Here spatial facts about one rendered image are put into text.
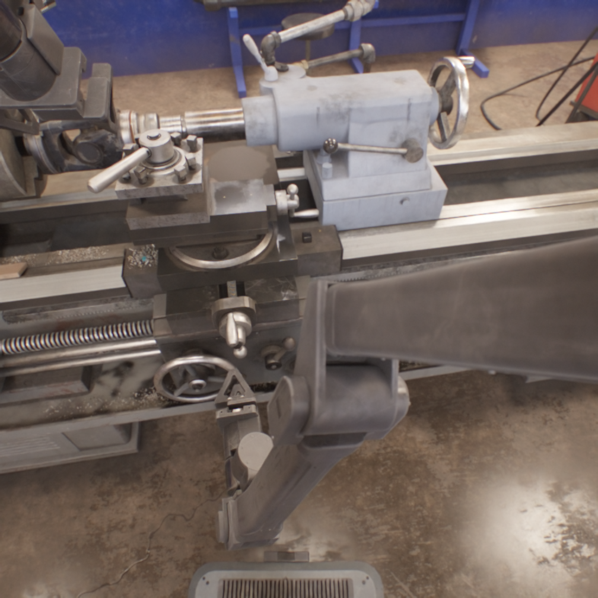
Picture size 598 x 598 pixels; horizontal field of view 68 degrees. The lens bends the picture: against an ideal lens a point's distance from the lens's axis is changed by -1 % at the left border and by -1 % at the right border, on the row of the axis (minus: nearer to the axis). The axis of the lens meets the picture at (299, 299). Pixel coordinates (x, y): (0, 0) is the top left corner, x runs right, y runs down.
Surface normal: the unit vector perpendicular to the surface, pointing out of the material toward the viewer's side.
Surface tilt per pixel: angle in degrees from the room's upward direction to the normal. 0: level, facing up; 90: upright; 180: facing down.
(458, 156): 48
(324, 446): 18
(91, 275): 36
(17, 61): 110
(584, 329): 74
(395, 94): 22
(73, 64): 30
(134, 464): 0
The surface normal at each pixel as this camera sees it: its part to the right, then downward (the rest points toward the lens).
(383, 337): -0.94, 0.00
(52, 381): -0.01, -0.64
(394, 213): 0.16, 0.76
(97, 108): 0.00, -0.17
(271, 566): -0.01, -1.00
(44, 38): 1.00, -0.01
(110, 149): 0.49, 0.67
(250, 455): 0.29, -0.65
